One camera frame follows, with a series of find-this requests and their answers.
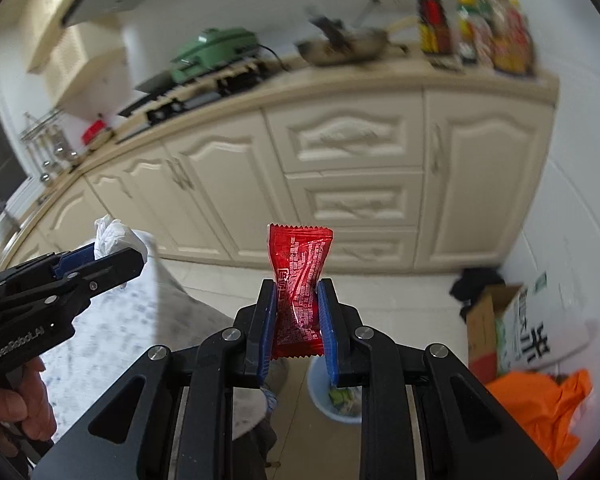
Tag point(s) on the green electric cooker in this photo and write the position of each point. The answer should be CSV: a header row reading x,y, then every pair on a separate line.
x,y
212,50

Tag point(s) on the orange plastic bag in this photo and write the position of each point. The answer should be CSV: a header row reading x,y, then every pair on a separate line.
x,y
544,406

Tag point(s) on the person's left hand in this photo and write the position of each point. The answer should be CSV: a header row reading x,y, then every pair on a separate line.
x,y
28,405

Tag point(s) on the black cloth on floor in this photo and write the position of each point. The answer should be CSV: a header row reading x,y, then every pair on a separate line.
x,y
468,288

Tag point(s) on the black gas stove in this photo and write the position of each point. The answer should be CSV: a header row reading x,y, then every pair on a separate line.
x,y
238,78

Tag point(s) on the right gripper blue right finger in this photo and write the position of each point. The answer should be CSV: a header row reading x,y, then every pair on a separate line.
x,y
422,404

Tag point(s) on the group of seasoning bottles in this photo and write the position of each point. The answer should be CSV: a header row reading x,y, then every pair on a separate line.
x,y
495,34

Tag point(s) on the white plastic bag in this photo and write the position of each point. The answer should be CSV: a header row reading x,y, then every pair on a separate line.
x,y
111,236

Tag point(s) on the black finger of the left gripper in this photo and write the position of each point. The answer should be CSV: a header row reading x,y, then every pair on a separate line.
x,y
99,276

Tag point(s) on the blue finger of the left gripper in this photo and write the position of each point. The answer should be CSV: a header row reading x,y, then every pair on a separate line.
x,y
71,261

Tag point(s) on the cream upper cabinet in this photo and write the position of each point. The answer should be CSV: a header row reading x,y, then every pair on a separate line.
x,y
83,51

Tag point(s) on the light blue trash bucket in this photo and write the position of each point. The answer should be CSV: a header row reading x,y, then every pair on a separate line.
x,y
338,404

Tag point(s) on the brown cardboard box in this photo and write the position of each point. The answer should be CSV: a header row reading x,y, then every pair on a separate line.
x,y
481,329

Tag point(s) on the red snack wrapper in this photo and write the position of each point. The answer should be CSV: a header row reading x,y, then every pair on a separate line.
x,y
297,255

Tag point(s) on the white printed carton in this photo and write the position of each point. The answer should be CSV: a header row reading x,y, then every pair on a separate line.
x,y
550,323

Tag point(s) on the steel wok pan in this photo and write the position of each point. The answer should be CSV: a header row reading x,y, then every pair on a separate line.
x,y
341,45

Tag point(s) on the red lidded bowl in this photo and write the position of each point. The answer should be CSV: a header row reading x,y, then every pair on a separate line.
x,y
97,128

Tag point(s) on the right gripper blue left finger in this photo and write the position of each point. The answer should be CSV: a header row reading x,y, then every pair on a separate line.
x,y
171,412

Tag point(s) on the cream lower kitchen cabinets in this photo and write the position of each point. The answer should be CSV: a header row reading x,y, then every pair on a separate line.
x,y
413,180

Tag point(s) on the red condiment bottle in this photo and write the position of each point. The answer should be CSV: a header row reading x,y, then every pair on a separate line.
x,y
434,32

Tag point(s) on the round floral tablecloth table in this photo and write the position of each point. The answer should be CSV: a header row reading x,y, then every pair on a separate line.
x,y
117,328

